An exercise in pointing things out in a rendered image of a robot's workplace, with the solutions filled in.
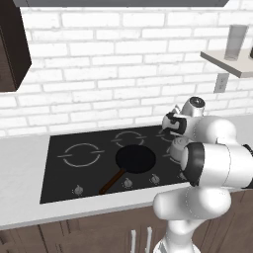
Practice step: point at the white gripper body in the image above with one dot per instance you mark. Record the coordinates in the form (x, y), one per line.
(175, 109)

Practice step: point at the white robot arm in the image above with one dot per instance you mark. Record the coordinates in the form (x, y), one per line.
(210, 164)

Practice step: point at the grey hob knob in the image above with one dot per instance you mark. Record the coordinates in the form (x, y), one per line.
(181, 175)
(154, 179)
(78, 190)
(127, 183)

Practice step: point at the clear grey glass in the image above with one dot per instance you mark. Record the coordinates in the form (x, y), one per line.
(236, 42)

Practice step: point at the black item on shelf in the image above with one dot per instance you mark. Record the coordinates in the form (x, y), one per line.
(251, 52)

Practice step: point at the black glass hob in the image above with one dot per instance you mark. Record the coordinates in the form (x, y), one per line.
(95, 178)

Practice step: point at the grey range hood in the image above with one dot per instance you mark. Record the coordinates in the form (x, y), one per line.
(122, 2)

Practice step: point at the brown cupboard door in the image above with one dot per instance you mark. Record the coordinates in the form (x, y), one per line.
(158, 235)
(18, 240)
(99, 235)
(235, 224)

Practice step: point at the grey wall socket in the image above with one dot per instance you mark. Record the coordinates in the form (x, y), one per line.
(221, 83)

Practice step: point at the pale wall shelf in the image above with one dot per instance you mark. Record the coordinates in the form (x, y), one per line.
(230, 64)

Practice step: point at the dark brown wall cupboard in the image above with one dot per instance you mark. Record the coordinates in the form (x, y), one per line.
(11, 49)

